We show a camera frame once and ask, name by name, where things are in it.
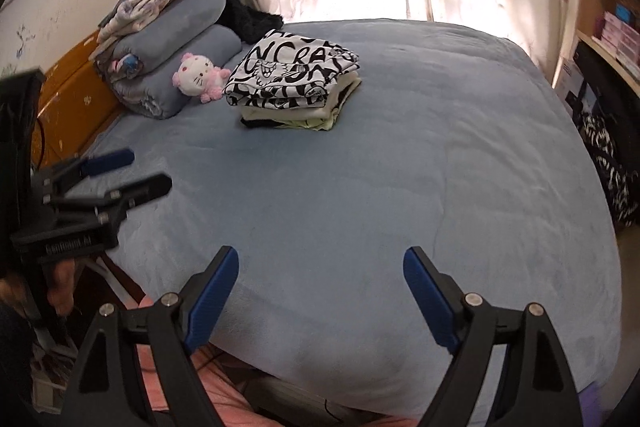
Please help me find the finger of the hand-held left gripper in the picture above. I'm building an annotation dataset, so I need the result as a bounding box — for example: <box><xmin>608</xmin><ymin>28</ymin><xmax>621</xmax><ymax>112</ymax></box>
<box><xmin>32</xmin><ymin>148</ymin><xmax>136</xmax><ymax>195</ymax></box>
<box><xmin>42</xmin><ymin>173</ymin><xmax>173</xmax><ymax>228</ymax></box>

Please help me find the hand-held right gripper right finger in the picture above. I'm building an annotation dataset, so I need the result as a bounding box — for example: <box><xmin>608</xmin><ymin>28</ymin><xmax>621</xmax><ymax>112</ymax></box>
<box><xmin>402</xmin><ymin>246</ymin><xmax>583</xmax><ymax>427</ymax></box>

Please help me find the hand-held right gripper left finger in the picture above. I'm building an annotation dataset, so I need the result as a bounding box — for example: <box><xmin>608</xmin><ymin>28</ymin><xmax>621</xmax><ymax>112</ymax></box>
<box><xmin>62</xmin><ymin>245</ymin><xmax>240</xmax><ymax>427</ymax></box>

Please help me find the black and white printed jacket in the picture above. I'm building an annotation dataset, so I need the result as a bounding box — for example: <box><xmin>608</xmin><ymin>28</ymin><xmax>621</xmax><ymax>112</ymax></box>
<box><xmin>222</xmin><ymin>28</ymin><xmax>362</xmax><ymax>110</ymax></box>

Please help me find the person's left hand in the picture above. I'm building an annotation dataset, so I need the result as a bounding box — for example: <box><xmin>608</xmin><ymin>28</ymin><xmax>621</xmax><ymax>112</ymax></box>
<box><xmin>45</xmin><ymin>259</ymin><xmax>78</xmax><ymax>315</ymax></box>

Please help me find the wooden headboard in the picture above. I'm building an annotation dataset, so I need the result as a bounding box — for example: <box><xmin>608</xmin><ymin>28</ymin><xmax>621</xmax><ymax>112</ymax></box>
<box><xmin>32</xmin><ymin>29</ymin><xmax>126</xmax><ymax>172</ymax></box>

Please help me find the blue-grey rolled pillow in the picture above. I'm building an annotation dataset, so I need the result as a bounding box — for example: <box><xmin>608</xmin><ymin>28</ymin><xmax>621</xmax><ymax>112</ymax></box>
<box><xmin>102</xmin><ymin>0</ymin><xmax>228</xmax><ymax>80</ymax></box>
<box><xmin>107</xmin><ymin>24</ymin><xmax>243</xmax><ymax>120</ymax></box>

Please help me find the pink floor mat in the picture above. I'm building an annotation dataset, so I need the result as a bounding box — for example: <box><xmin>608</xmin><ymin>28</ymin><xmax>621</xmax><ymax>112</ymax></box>
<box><xmin>125</xmin><ymin>297</ymin><xmax>261</xmax><ymax>415</ymax></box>

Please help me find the small blue and pink toy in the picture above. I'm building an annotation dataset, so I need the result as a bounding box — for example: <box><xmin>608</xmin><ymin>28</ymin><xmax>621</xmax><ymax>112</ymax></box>
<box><xmin>111</xmin><ymin>54</ymin><xmax>145</xmax><ymax>80</ymax></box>

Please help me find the pink and white plush toy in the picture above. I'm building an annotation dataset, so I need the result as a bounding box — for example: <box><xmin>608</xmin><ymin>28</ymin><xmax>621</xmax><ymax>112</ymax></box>
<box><xmin>171</xmin><ymin>52</ymin><xmax>232</xmax><ymax>104</ymax></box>

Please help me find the blue-grey bedspread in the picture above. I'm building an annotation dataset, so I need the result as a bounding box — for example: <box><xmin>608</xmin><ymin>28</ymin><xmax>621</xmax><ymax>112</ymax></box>
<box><xmin>65</xmin><ymin>18</ymin><xmax>621</xmax><ymax>427</ymax></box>

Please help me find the cream fleece garment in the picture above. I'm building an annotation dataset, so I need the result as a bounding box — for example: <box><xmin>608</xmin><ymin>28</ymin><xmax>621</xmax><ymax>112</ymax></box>
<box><xmin>241</xmin><ymin>74</ymin><xmax>362</xmax><ymax>124</ymax></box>

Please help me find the light green garment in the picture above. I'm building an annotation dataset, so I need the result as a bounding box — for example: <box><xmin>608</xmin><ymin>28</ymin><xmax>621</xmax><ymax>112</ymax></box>
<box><xmin>272</xmin><ymin>114</ymin><xmax>341</xmax><ymax>132</ymax></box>

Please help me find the black fluffy cloth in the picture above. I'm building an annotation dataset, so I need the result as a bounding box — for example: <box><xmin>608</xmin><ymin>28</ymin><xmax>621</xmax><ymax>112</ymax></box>
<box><xmin>217</xmin><ymin>0</ymin><xmax>285</xmax><ymax>45</ymax></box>

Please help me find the black and white patterned cloth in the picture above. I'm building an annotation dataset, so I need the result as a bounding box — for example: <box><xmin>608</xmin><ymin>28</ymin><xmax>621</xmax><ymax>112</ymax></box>
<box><xmin>580</xmin><ymin>112</ymin><xmax>640</xmax><ymax>228</ymax></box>

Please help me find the white printed carton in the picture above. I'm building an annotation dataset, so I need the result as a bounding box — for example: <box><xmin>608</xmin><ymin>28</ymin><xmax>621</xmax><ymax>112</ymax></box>
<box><xmin>554</xmin><ymin>57</ymin><xmax>587</xmax><ymax>105</ymax></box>

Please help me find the stack of pink boxes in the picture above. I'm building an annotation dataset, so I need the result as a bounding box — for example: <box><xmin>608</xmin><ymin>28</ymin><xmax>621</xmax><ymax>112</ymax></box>
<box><xmin>597</xmin><ymin>9</ymin><xmax>640</xmax><ymax>65</ymax></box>

